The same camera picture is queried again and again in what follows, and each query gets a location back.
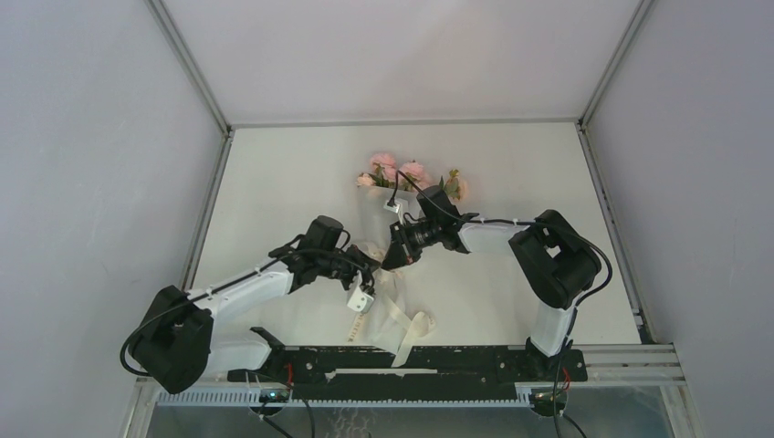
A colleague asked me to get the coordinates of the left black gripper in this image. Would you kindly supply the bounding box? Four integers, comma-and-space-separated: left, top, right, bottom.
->
318, 245, 381, 294

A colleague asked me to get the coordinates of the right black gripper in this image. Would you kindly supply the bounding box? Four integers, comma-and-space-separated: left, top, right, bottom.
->
381, 218, 442, 271

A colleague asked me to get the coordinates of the white wrapping paper sheet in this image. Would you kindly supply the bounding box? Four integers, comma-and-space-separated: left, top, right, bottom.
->
355, 186, 436, 354

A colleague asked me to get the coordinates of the pink flower one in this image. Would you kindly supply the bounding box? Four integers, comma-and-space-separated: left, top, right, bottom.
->
399, 161, 432, 189

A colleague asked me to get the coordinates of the pink flower two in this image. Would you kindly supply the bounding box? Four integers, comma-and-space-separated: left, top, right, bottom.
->
370, 152, 397, 183

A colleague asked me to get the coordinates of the cream ribbon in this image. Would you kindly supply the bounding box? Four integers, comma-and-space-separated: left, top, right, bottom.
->
345, 268, 435, 368

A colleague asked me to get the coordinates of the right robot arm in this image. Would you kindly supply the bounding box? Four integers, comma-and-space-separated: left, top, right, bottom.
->
382, 185, 613, 380

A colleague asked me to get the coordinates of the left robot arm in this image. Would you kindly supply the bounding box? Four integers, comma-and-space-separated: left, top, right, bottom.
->
119, 215, 380, 394

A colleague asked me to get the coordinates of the left circuit board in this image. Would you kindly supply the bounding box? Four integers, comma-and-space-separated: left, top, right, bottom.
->
258, 390, 292, 405

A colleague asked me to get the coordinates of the circuit board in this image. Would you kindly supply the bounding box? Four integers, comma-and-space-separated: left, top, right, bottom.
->
258, 390, 292, 405
529, 388, 569, 408

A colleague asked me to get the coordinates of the right circuit board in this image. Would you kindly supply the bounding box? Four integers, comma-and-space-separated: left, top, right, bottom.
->
529, 388, 569, 408

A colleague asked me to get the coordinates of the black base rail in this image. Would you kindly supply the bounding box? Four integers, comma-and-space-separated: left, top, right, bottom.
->
226, 345, 589, 402

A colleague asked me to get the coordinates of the white slotted cable duct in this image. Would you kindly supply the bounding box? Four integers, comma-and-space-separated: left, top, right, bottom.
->
155, 388, 533, 408

